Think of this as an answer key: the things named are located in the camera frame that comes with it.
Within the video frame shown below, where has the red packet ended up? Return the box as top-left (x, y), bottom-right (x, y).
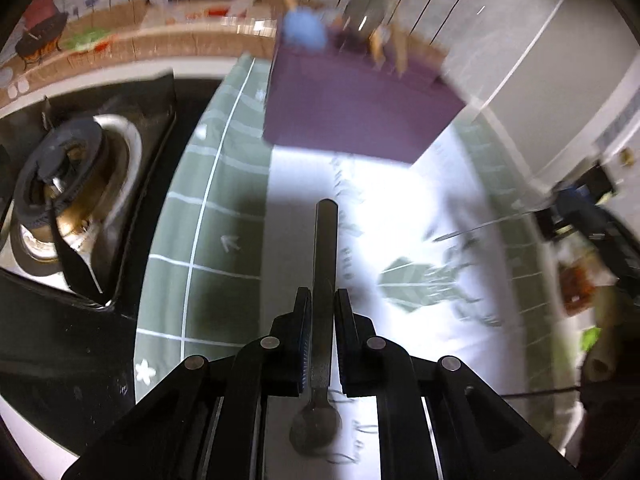
top-left (557, 252), bottom-right (602, 317)

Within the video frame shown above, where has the beige cylinder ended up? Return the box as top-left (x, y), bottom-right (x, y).
top-left (585, 282), bottom-right (624, 382)

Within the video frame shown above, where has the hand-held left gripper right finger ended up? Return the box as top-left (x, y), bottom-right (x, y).
top-left (334, 287), bottom-right (581, 480)

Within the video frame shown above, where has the green blurred object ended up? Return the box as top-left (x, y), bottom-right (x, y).
top-left (580, 327), bottom-right (604, 354)

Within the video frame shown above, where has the gas stove burner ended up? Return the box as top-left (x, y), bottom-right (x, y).
top-left (0, 71), bottom-right (222, 457)

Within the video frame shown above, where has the black cable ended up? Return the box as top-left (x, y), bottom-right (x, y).
top-left (500, 385), bottom-right (584, 401)

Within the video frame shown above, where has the wooden utensil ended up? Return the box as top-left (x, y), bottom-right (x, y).
top-left (389, 4), bottom-right (412, 79)
top-left (367, 25), bottom-right (390, 69)

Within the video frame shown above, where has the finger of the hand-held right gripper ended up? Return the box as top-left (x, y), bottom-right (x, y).
top-left (534, 188), bottom-right (609, 239)

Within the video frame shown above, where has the green white printed tablecloth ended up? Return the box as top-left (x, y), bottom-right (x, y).
top-left (132, 54), bottom-right (587, 480)

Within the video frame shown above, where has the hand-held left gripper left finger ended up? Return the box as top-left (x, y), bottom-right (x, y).
top-left (62, 286), bottom-right (314, 480)

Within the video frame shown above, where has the purple box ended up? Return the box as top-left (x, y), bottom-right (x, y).
top-left (261, 39), bottom-right (470, 167)

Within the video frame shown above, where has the metal ladle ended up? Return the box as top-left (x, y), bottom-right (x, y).
top-left (342, 0), bottom-right (395, 47)

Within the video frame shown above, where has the thin metal chopstick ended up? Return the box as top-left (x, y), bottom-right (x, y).
top-left (432, 209), bottom-right (543, 242)

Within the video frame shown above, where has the metal spoon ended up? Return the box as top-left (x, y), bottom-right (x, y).
top-left (289, 199), bottom-right (345, 457)

